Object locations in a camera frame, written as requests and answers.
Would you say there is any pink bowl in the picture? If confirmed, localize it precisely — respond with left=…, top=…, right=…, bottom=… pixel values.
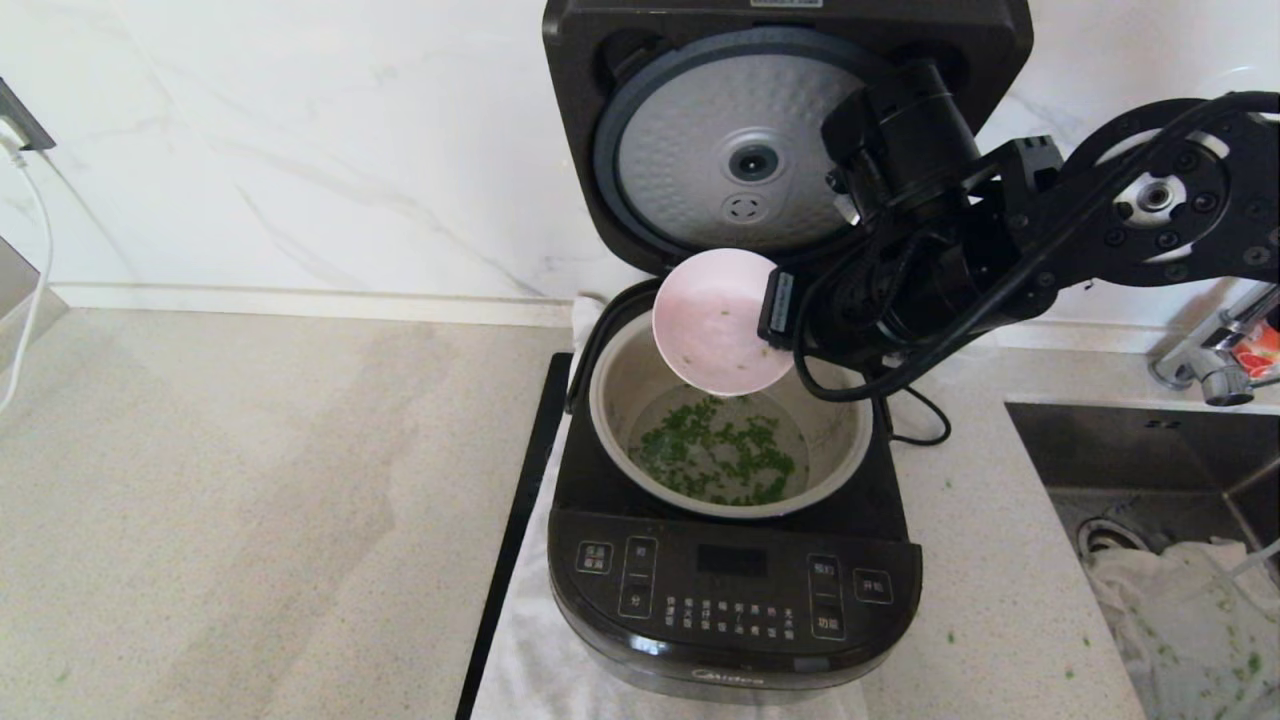
left=652, top=248, right=797, bottom=398

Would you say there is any chopped green onion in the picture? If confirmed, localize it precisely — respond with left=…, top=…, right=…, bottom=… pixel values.
left=638, top=395, right=799, bottom=506

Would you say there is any grey inner pot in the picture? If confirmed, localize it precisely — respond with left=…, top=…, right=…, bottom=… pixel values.
left=588, top=305, right=874, bottom=519

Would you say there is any black rice cooker base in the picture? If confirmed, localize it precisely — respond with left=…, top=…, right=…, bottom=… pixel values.
left=547, top=280, right=924, bottom=701

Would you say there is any steel sink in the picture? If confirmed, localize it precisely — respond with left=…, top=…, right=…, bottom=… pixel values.
left=1005, top=402, right=1280, bottom=720

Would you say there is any chrome faucet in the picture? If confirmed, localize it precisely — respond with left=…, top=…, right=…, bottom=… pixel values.
left=1148, top=285, right=1280, bottom=408

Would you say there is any white towel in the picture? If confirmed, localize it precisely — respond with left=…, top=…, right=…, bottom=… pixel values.
left=470, top=293, right=871, bottom=720

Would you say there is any white crumpled cloth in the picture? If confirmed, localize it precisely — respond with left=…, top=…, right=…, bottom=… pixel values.
left=1085, top=538, right=1280, bottom=720

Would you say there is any grey metal panel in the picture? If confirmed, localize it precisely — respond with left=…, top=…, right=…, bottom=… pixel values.
left=0, top=235, right=71, bottom=376

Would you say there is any black power cord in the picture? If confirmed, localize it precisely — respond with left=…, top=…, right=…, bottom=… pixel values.
left=885, top=385, right=951, bottom=447

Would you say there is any white cable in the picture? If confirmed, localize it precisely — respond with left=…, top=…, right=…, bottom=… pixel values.
left=0, top=140, right=57, bottom=416

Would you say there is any black wall socket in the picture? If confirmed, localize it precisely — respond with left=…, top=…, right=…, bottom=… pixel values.
left=0, top=75, right=59, bottom=154

